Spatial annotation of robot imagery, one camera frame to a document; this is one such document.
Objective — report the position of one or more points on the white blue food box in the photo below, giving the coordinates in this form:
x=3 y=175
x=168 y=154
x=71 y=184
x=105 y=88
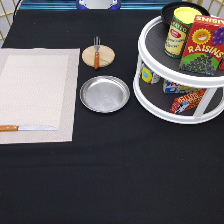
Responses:
x=173 y=88

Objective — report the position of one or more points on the blue yellow small can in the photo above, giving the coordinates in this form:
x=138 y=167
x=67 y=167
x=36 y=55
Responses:
x=148 y=75

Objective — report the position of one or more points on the round wooden coaster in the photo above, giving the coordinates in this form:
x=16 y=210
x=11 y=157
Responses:
x=106 y=56

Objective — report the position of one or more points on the beige woven placemat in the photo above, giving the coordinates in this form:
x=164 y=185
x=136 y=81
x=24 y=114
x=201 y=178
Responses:
x=38 y=88

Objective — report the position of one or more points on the black bowl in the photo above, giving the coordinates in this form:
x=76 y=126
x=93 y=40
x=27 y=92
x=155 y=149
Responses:
x=168 y=10

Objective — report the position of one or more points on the red raisins box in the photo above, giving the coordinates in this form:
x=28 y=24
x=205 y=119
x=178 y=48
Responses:
x=204 y=49

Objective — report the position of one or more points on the red orange snack box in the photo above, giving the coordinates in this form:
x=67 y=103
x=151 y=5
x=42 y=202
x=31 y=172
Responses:
x=187 y=101

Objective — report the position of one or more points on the round silver metal plate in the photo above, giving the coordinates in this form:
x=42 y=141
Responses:
x=104 y=94

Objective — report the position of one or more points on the white two-tier turntable shelf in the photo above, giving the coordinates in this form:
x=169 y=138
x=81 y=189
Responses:
x=151 y=53

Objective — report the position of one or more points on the wooden handled knife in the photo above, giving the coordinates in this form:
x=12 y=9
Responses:
x=26 y=128

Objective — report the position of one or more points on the wooden handled fork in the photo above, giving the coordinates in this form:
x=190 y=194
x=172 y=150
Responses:
x=96 y=56

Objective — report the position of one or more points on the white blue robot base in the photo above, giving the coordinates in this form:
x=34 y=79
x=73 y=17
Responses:
x=98 y=4

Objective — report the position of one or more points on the yellow lidded green can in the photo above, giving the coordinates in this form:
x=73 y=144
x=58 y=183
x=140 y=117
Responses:
x=180 y=27

